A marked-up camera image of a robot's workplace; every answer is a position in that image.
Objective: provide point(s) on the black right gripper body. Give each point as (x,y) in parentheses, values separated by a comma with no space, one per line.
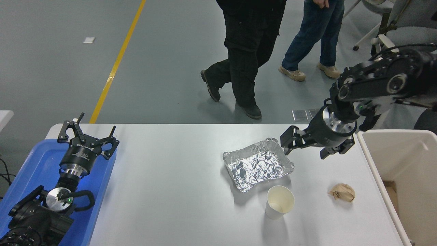
(324,135)

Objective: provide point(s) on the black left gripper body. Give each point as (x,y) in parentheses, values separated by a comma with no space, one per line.
(82,156)

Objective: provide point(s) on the white paper cup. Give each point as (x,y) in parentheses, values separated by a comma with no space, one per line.
(280,201)

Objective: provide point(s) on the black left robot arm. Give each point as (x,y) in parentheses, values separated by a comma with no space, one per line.
(37,222)

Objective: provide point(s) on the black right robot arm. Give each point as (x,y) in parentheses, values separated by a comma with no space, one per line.
(382,80)

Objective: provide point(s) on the metal floor plate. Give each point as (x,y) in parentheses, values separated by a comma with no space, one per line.
(314,112)
(300,115)

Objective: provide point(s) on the crumpled foil tray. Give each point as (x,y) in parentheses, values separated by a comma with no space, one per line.
(257,165)

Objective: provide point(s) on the crumpled tan paper ball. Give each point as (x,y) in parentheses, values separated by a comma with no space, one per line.
(342,192)

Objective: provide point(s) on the blue plastic tray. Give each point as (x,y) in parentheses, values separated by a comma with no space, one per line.
(34,160)

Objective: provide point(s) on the large pale bin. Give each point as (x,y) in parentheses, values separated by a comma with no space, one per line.
(392,153)

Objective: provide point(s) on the white side table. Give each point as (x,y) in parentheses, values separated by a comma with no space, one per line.
(4,118)

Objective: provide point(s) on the person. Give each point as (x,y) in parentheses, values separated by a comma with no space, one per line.
(245,44)
(314,34)
(426,121)

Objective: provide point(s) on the white floor patch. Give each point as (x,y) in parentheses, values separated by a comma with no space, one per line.
(88,40)

